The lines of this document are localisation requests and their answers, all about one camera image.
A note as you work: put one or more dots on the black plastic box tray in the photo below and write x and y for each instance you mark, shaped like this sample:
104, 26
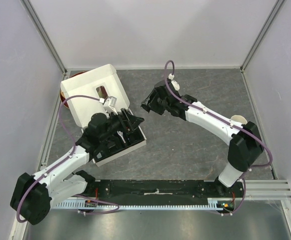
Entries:
114, 144

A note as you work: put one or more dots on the red wooden bowl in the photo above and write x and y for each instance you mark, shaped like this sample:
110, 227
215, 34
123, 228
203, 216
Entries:
62, 96

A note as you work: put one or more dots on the aluminium front frame rail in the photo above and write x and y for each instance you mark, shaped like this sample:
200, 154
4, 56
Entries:
256, 189

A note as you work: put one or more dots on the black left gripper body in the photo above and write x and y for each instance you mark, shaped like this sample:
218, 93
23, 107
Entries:
116, 123

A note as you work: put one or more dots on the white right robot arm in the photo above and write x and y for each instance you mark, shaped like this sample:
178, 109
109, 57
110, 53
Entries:
239, 137

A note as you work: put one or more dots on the green ceramic mug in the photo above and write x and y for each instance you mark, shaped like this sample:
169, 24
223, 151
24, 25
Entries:
239, 119

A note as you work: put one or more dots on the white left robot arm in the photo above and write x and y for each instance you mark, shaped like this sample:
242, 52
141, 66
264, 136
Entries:
33, 206

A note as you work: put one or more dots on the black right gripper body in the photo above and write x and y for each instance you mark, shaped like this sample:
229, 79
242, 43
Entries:
158, 105

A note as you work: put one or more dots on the grey slotted cable duct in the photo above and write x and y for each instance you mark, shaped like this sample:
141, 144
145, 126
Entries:
81, 204

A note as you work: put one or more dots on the black comb guard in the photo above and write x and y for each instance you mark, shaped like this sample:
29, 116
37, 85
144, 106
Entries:
145, 105

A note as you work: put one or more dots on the white cardboard clipper box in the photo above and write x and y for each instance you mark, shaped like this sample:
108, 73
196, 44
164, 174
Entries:
96, 91

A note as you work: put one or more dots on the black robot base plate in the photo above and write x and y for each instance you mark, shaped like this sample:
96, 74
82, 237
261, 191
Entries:
166, 192

